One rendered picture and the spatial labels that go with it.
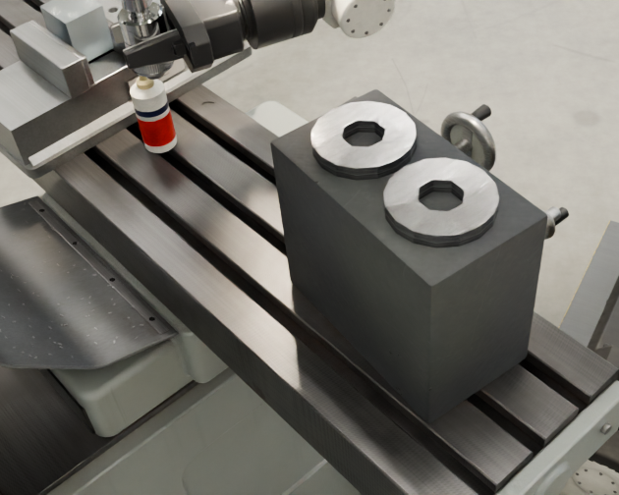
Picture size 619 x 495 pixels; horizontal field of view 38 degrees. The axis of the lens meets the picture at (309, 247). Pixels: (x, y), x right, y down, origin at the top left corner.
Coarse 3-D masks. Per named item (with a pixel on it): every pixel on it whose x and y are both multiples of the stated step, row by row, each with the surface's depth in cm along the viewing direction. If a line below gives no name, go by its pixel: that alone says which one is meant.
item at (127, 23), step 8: (152, 8) 93; (160, 8) 92; (120, 16) 92; (128, 16) 92; (144, 16) 92; (152, 16) 91; (160, 16) 92; (120, 24) 92; (128, 24) 91; (136, 24) 91; (144, 24) 91; (152, 24) 91
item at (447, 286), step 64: (320, 128) 77; (384, 128) 76; (320, 192) 74; (384, 192) 71; (448, 192) 72; (512, 192) 71; (320, 256) 81; (384, 256) 69; (448, 256) 67; (512, 256) 70; (384, 320) 76; (448, 320) 70; (512, 320) 76; (448, 384) 76
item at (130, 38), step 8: (160, 24) 92; (128, 32) 92; (136, 32) 91; (144, 32) 92; (152, 32) 92; (160, 32) 93; (128, 40) 93; (136, 40) 92; (160, 64) 95; (168, 64) 96; (136, 72) 96; (144, 72) 95; (152, 72) 95; (160, 72) 95
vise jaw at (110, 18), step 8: (96, 0) 113; (104, 0) 113; (112, 0) 112; (120, 0) 115; (104, 8) 111; (112, 8) 111; (120, 8) 111; (112, 16) 110; (112, 40) 110; (120, 48) 109
